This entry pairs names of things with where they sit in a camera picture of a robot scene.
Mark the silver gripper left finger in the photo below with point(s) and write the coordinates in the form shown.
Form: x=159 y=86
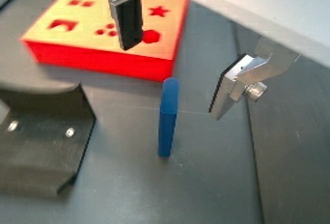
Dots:
x=126 y=11

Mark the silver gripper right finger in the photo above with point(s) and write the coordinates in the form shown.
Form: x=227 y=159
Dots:
x=242 y=78

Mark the blue square-circle peg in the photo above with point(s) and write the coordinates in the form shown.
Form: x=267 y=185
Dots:
x=169 y=110

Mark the red shape-sorter board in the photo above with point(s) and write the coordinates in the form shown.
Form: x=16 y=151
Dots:
x=75 y=36

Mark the black curved bracket stand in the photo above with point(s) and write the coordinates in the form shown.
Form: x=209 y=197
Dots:
x=44 y=137

